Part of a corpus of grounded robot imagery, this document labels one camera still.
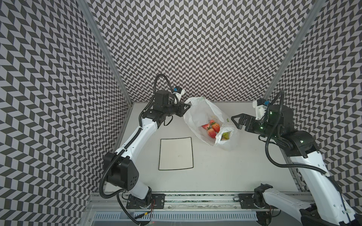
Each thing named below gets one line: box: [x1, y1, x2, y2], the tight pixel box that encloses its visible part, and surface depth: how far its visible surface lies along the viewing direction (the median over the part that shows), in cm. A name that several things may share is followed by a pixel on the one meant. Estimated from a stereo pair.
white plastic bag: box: [183, 96, 239, 151], surface depth 80 cm
